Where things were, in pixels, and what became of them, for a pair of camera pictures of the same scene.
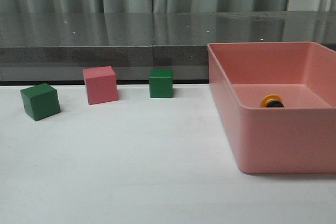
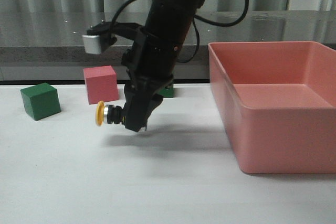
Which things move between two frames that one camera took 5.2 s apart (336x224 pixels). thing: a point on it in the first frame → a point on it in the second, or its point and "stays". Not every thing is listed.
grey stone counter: x=56 y=46 stays
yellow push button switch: x=272 y=100 → x=109 y=114
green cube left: x=41 y=101 stays
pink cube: x=101 y=85 stays
